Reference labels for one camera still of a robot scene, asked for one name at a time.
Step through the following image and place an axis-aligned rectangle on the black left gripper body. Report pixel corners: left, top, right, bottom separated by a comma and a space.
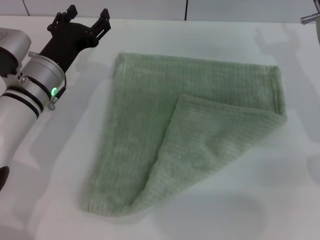
39, 22, 96, 73

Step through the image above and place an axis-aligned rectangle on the green ribbed towel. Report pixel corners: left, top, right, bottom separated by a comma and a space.
78, 52, 288, 217

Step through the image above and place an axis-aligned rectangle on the left wrist cable silver plug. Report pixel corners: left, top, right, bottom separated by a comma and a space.
47, 77, 67, 111

